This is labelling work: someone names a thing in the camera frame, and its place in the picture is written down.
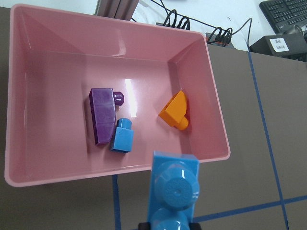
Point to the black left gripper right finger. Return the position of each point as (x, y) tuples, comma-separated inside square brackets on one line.
[(194, 226)]

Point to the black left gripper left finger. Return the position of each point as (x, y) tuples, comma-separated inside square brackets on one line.
[(144, 226)]

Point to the long blue toy block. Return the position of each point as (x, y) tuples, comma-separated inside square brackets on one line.
[(174, 190)]

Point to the small blue toy block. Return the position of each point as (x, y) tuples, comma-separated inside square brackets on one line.
[(122, 140)]

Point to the orange sloped toy block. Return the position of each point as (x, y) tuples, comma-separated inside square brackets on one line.
[(175, 110)]

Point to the purple sloped toy block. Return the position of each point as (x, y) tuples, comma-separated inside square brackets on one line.
[(103, 103)]

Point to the pink plastic box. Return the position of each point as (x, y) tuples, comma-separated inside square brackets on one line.
[(56, 58)]

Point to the black box with label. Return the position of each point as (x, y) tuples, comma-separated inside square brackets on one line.
[(290, 46)]

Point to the orange black usb hub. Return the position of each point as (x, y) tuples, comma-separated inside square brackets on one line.
[(220, 36)]

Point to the black keyboard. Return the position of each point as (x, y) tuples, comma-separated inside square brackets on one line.
[(283, 14)]

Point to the aluminium frame post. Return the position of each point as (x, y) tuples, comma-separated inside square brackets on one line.
[(117, 9)]

